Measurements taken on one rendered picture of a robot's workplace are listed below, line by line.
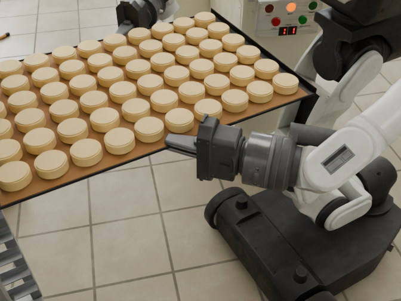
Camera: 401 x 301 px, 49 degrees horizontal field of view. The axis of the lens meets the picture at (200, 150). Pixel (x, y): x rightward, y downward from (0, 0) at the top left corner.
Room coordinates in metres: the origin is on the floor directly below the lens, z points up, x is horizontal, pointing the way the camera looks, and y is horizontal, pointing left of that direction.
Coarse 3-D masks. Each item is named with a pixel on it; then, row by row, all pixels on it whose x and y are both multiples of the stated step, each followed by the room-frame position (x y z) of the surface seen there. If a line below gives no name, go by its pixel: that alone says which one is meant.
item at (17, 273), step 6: (24, 264) 0.74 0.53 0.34; (12, 270) 0.72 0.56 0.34; (18, 270) 0.73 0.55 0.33; (24, 270) 0.74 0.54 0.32; (6, 276) 0.71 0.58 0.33; (12, 276) 0.72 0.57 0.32; (18, 276) 0.72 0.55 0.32; (24, 276) 0.72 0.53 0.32; (6, 282) 0.69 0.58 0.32; (12, 282) 0.70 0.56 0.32
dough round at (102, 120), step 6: (102, 108) 0.62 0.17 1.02; (108, 108) 0.62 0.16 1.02; (96, 114) 0.61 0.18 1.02; (102, 114) 0.61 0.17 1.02; (108, 114) 0.61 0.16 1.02; (114, 114) 0.61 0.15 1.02; (90, 120) 0.59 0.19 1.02; (96, 120) 0.59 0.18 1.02; (102, 120) 0.59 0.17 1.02; (108, 120) 0.59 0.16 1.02; (114, 120) 0.59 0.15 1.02; (96, 126) 0.58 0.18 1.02; (102, 126) 0.58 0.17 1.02; (108, 126) 0.58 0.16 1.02; (114, 126) 0.59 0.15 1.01; (102, 132) 0.58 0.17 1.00
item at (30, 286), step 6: (24, 282) 0.73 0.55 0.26; (30, 282) 0.74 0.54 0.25; (12, 288) 0.71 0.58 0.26; (18, 288) 0.72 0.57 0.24; (24, 288) 0.73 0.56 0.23; (30, 288) 0.73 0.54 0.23; (36, 288) 0.73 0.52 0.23; (12, 294) 0.71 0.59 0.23; (18, 294) 0.71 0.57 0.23; (24, 294) 0.71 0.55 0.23
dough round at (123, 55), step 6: (120, 48) 0.83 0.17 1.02; (126, 48) 0.83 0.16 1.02; (132, 48) 0.83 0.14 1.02; (114, 54) 0.81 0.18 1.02; (120, 54) 0.81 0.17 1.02; (126, 54) 0.81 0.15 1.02; (132, 54) 0.81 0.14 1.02; (114, 60) 0.81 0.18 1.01; (120, 60) 0.80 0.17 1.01; (126, 60) 0.80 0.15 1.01
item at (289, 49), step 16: (224, 0) 1.80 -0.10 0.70; (240, 0) 1.53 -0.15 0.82; (256, 0) 1.50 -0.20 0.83; (224, 16) 1.79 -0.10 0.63; (240, 16) 1.52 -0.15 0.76; (272, 48) 1.51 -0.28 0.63; (288, 48) 1.52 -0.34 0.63; (304, 48) 1.53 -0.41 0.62; (288, 64) 1.53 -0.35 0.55; (272, 112) 1.52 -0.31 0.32; (256, 128) 1.51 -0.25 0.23; (272, 128) 1.52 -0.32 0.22
